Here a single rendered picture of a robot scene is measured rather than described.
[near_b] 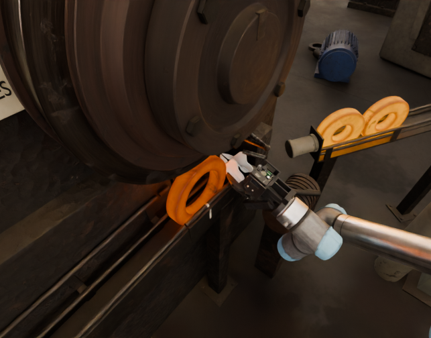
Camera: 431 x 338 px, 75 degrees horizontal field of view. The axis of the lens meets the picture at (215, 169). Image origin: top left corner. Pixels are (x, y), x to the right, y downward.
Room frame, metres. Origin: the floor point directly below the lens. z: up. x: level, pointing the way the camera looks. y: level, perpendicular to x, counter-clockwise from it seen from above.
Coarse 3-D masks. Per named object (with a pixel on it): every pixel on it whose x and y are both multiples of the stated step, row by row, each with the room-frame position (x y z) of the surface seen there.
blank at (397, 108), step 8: (392, 96) 0.76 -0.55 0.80; (376, 104) 0.74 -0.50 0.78; (384, 104) 0.73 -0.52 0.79; (392, 104) 0.73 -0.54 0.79; (400, 104) 0.74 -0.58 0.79; (368, 112) 0.73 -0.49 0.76; (376, 112) 0.72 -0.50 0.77; (384, 112) 0.72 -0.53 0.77; (392, 112) 0.73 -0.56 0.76; (400, 112) 0.74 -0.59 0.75; (408, 112) 0.75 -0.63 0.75; (368, 120) 0.71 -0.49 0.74; (376, 120) 0.72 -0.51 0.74; (384, 120) 0.77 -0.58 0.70; (392, 120) 0.75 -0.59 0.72; (400, 120) 0.75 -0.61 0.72; (368, 128) 0.72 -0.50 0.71; (376, 128) 0.73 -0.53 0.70; (384, 128) 0.74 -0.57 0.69
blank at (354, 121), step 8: (336, 112) 0.71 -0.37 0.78; (344, 112) 0.70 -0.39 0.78; (352, 112) 0.70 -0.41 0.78; (328, 120) 0.69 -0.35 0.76; (336, 120) 0.68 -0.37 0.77; (344, 120) 0.69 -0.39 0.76; (352, 120) 0.70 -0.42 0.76; (360, 120) 0.70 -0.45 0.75; (320, 128) 0.69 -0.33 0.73; (328, 128) 0.68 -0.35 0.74; (336, 128) 0.68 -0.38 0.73; (352, 128) 0.70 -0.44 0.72; (360, 128) 0.71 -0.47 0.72; (328, 136) 0.68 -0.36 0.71; (336, 136) 0.72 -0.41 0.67; (344, 136) 0.71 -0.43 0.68; (352, 136) 0.70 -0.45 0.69; (328, 144) 0.68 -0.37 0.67
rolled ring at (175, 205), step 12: (216, 156) 0.47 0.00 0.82; (192, 168) 0.41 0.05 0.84; (204, 168) 0.42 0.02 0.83; (216, 168) 0.45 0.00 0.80; (180, 180) 0.39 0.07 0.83; (192, 180) 0.39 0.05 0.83; (216, 180) 0.47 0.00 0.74; (180, 192) 0.37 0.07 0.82; (204, 192) 0.46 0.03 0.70; (216, 192) 0.45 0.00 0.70; (168, 204) 0.36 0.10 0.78; (180, 204) 0.36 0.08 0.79; (192, 204) 0.43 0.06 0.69; (180, 216) 0.35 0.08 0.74
